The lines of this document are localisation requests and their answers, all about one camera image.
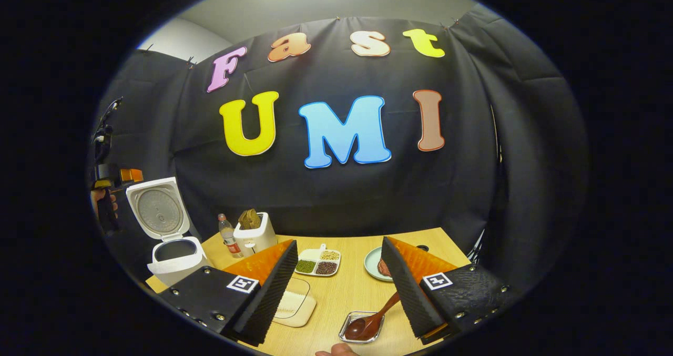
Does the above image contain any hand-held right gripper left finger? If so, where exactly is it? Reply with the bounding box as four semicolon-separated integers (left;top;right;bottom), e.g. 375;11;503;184
158;239;299;346

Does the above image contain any white divided bean dish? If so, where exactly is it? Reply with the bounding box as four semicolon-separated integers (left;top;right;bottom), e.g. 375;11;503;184
294;243;342;277

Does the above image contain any brown toast slice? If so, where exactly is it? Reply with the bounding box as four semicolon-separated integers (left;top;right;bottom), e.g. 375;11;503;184
238;209;262;230

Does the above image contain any white rice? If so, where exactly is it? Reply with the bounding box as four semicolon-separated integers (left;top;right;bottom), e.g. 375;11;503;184
273;291;317;328

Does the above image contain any clear plastic water bottle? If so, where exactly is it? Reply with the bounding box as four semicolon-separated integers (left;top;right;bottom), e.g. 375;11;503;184
218;213;243;259

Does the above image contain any metal chopstick holder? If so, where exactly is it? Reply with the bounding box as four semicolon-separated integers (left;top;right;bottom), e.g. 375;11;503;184
339;311;385;344

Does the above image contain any white rice cooker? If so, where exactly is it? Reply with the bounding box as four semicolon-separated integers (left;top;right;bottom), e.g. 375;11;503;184
126;177;211;287

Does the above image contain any white toaster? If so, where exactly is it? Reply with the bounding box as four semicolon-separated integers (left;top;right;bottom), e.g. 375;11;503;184
233;212;278;257

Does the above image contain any brown wooden spoon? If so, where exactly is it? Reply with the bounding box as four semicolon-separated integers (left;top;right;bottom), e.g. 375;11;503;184
344;292;402;341

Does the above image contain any clear plastic rice container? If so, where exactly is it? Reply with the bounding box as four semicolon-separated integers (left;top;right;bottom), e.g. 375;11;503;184
273;277;318;328

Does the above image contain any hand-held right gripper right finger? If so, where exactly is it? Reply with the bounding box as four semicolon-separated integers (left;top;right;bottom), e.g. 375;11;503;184
381;236;521;345

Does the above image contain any black backdrop cloth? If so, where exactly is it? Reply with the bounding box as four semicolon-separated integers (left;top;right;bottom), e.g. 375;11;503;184
87;4;589;293

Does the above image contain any pale green plate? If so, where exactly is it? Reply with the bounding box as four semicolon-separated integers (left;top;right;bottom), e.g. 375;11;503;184
364;247;395;282

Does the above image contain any metal tripod leg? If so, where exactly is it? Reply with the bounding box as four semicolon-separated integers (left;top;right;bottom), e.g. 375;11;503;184
471;230;487;265

